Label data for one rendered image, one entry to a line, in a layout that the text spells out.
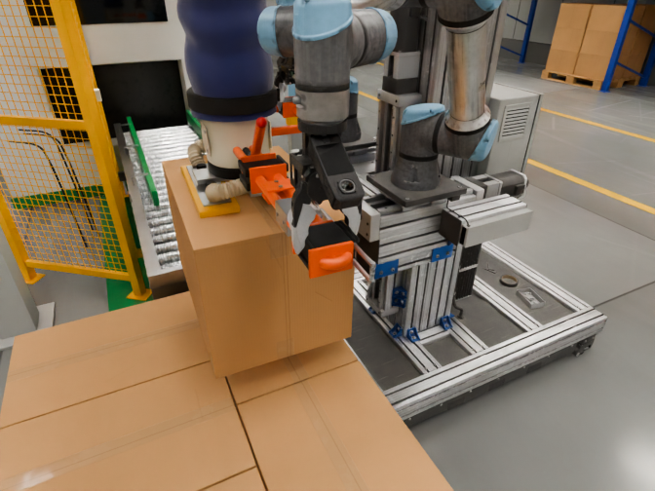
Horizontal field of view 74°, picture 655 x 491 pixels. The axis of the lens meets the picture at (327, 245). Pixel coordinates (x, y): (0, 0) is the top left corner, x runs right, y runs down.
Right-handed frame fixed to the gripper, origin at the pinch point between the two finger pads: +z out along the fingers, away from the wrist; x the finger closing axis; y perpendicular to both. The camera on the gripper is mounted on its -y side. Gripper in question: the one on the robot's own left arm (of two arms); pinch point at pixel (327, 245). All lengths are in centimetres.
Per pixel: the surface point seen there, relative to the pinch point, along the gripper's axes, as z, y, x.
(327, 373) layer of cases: 66, 30, -13
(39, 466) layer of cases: 66, 32, 64
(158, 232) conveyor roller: 67, 144, 25
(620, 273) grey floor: 119, 77, -235
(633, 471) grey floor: 120, -14, -120
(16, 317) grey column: 108, 161, 99
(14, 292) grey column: 94, 161, 96
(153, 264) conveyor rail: 61, 106, 29
